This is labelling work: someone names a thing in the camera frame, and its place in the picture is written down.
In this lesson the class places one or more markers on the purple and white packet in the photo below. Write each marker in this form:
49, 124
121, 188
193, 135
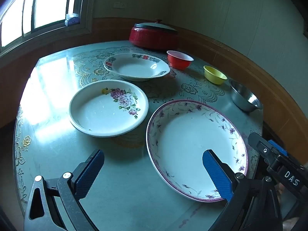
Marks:
72, 19

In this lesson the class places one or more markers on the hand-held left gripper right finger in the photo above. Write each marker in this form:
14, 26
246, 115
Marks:
216, 175

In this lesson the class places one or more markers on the red electric pot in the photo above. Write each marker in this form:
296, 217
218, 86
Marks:
149, 41

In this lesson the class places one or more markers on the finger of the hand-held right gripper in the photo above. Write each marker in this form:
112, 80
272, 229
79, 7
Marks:
261, 149
279, 148

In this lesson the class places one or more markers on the white plate with rose print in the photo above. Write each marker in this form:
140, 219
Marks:
96, 115

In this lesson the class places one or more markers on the window with metal frame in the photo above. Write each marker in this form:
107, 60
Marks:
45, 2

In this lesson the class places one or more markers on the white plate purple floral rim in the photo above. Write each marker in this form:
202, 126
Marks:
187, 137

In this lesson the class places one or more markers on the yellow plastic bowl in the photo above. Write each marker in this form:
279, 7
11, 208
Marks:
214, 75

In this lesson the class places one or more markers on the grey pot lid red knob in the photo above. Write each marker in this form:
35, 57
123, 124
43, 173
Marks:
154, 26

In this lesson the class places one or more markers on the stainless steel bowl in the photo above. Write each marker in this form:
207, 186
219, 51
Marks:
243, 98

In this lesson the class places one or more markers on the white plate with red characters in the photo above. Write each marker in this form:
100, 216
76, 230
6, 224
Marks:
134, 67

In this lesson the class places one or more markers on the red plastic bowl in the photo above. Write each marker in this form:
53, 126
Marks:
179, 63

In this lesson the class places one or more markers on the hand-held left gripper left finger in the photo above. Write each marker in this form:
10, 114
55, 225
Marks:
89, 173

